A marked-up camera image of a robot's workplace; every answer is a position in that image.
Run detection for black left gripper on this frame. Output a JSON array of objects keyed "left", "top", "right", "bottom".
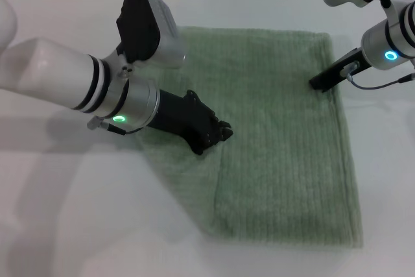
[{"left": 147, "top": 88, "right": 235, "bottom": 156}]

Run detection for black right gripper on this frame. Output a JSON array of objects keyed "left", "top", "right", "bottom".
[{"left": 309, "top": 47, "right": 374, "bottom": 93}]

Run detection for green ribbed towel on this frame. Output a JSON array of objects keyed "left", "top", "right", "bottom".
[{"left": 136, "top": 25, "right": 364, "bottom": 250}]

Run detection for right arm cable with plug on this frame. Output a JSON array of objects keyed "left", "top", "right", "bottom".
[{"left": 340, "top": 62, "right": 415, "bottom": 90}]

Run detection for arm cable with plug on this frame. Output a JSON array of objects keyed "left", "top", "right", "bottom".
[
  {"left": 340, "top": 62, "right": 415, "bottom": 90},
  {"left": 86, "top": 115, "right": 145, "bottom": 136}
]

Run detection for left arm cable with plug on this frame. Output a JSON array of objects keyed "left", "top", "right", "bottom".
[{"left": 86, "top": 115, "right": 145, "bottom": 136}]

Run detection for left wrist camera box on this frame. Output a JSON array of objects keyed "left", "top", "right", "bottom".
[{"left": 115, "top": 0, "right": 187, "bottom": 71}]

